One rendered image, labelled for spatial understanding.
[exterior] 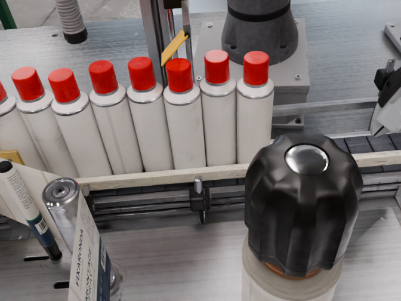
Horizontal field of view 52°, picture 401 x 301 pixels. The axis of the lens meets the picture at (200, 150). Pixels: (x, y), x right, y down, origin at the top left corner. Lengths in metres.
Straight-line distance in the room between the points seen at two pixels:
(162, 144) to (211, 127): 0.08
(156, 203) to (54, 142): 0.18
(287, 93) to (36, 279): 0.51
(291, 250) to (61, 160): 0.45
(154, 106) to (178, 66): 0.07
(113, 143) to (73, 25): 0.18
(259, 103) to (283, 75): 0.23
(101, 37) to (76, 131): 0.62
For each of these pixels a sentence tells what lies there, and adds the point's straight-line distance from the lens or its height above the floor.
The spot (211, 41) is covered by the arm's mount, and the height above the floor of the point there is 0.94.
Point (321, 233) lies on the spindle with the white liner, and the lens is 0.29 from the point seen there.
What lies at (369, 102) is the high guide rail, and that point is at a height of 0.96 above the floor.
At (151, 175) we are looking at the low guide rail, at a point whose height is 0.91.
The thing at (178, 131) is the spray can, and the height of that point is 0.99.
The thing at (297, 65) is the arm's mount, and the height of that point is 0.94.
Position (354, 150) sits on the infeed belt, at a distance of 0.74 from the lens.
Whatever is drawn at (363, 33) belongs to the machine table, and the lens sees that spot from 1.16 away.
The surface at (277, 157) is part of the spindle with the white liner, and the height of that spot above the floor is 1.18.
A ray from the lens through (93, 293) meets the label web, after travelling 0.46.
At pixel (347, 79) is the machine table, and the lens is 0.98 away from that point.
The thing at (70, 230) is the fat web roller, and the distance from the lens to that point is 0.46.
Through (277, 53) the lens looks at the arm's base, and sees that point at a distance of 0.80.
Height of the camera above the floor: 1.38
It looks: 45 degrees down
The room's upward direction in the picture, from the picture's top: 5 degrees counter-clockwise
